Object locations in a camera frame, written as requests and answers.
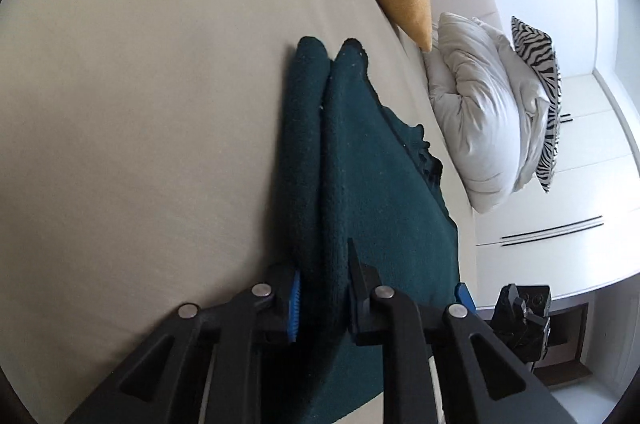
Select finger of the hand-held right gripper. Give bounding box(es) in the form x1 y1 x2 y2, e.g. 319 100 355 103
454 282 475 312

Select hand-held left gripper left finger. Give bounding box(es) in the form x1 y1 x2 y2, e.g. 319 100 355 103
65 264 302 424

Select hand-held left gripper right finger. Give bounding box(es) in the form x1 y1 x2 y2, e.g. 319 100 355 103
346 238 571 424

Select dark green sweater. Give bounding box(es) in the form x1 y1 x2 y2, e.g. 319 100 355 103
277 36 461 424

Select white wardrobe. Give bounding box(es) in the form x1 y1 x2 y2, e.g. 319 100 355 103
474 68 640 305

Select white pillow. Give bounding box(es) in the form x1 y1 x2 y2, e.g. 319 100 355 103
422 12 551 213

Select zebra striped pillow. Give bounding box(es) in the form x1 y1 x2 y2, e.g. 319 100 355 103
510 16 563 193

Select bed with beige sheet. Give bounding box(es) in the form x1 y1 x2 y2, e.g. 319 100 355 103
0 0 482 424

